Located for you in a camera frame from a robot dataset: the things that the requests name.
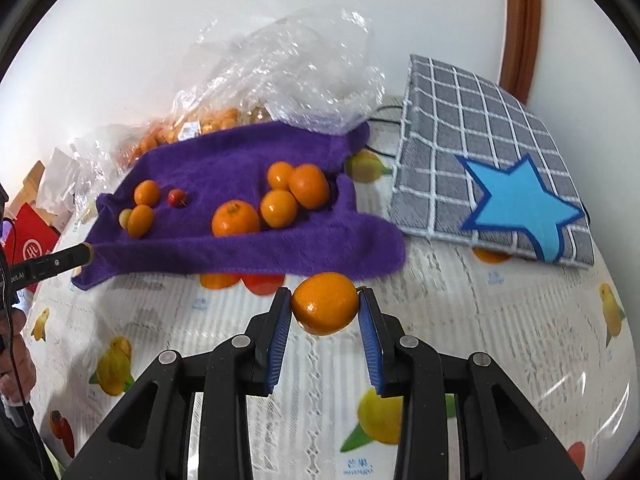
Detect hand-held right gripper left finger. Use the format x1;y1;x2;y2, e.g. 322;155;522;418
62;287;293;480

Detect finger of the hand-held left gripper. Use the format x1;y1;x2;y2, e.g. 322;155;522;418
10;241;96;287

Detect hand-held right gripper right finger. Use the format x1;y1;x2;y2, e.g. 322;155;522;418
357;287;586;480

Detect small orange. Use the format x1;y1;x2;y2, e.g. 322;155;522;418
126;204;155;239
134;180;162;208

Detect orange with green stem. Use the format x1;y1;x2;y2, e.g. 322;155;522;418
211;200;261;237

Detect large orange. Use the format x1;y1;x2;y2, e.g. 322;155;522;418
290;164;331;210

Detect purple towel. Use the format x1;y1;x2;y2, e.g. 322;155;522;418
70;120;407;292

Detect person's left hand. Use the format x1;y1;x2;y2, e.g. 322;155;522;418
0;310;37;407

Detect red box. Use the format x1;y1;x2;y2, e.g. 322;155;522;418
2;203;61;293

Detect light wooden box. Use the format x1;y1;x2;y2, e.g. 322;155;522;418
20;160;46;206

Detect white paper bag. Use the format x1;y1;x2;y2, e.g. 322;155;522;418
37;147;83;216

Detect bag of kumquats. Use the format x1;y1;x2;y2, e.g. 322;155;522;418
75;105;273;171

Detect grey checked cushion blue star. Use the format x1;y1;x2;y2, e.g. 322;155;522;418
389;54;596;271

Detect clear plastic bag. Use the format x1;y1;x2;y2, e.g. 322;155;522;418
172;6;387;136

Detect brown wooden door frame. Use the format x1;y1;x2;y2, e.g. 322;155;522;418
500;0;543;106

